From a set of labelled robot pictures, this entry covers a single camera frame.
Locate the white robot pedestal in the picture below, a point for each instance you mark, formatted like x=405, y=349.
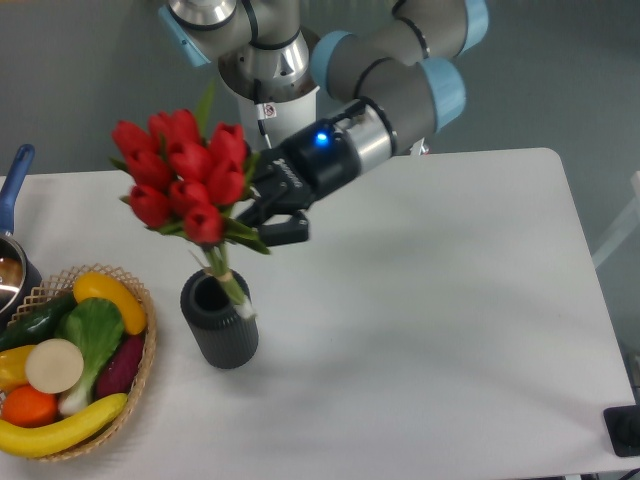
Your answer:
x=267, y=124

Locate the black device at table edge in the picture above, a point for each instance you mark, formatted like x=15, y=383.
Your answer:
x=622, y=425

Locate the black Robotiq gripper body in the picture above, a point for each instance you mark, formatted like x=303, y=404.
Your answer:
x=303, y=169

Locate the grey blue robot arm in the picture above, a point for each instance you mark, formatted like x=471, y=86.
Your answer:
x=324, y=111

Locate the blue handled saucepan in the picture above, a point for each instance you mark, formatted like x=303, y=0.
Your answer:
x=18, y=275

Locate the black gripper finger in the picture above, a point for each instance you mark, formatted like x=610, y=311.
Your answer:
x=291, y=231

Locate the woven wicker basket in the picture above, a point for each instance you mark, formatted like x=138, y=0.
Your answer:
x=62, y=283

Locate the yellow bell pepper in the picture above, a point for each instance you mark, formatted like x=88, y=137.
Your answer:
x=12, y=367

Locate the red tulip bouquet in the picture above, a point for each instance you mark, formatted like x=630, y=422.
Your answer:
x=186, y=183

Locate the orange fruit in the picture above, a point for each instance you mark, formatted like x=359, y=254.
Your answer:
x=29, y=408

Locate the purple sweet potato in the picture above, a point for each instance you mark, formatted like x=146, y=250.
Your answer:
x=119, y=373

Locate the beige round radish slice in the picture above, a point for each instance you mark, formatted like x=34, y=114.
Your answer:
x=54, y=366

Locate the yellow banana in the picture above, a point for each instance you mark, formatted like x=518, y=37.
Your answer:
x=62, y=435

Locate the green bok choy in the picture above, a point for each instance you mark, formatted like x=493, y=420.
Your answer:
x=95, y=327

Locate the dark grey ribbed vase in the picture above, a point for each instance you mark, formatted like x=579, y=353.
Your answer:
x=224, y=338

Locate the green cucumber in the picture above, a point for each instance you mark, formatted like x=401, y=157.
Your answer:
x=39, y=324

